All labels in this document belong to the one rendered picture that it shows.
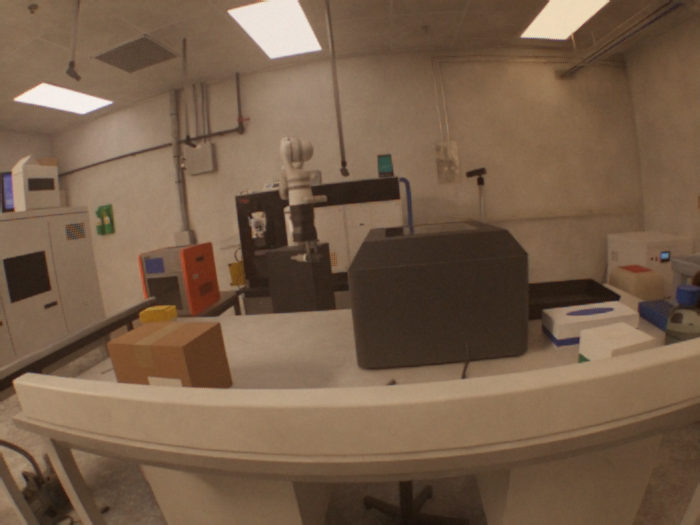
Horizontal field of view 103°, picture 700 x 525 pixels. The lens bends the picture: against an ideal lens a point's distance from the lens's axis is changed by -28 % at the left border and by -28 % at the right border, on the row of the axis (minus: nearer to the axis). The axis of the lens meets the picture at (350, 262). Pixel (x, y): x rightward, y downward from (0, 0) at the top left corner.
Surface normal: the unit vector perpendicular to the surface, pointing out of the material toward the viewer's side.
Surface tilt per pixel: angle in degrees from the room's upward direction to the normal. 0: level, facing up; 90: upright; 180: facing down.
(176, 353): 90
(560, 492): 90
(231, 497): 90
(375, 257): 51
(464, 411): 90
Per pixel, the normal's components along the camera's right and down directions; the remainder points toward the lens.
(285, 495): -0.10, 0.16
